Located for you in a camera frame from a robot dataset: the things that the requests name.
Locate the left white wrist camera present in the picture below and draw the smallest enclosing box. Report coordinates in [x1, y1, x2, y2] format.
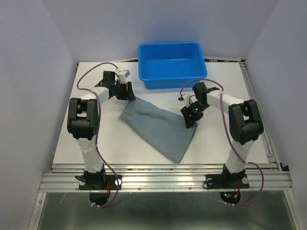
[116, 68, 130, 84]

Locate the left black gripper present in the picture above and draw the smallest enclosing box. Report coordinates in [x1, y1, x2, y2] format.
[113, 81, 136, 101]

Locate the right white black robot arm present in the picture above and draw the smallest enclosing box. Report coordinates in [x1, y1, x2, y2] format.
[178, 80, 264, 190]

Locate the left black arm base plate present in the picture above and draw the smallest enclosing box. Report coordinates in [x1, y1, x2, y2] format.
[75, 174, 122, 191]

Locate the light denim skirt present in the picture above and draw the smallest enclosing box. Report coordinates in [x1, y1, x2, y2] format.
[119, 98, 198, 163]

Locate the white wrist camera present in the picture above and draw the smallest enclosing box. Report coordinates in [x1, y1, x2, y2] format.
[116, 68, 130, 84]
[178, 94, 195, 107]

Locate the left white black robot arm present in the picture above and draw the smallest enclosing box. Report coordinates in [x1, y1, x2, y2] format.
[67, 69, 136, 190]

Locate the aluminium extrusion frame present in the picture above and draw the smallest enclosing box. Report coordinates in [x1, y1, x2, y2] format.
[28, 57, 298, 230]

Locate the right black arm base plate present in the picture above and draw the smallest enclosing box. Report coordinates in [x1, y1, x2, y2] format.
[202, 173, 250, 191]

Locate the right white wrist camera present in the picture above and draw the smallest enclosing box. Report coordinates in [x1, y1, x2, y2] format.
[178, 94, 195, 107]

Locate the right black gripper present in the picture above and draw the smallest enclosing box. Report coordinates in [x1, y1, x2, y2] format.
[180, 101, 210, 128]

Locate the blue plastic bin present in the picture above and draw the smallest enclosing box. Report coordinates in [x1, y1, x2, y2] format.
[138, 41, 208, 90]

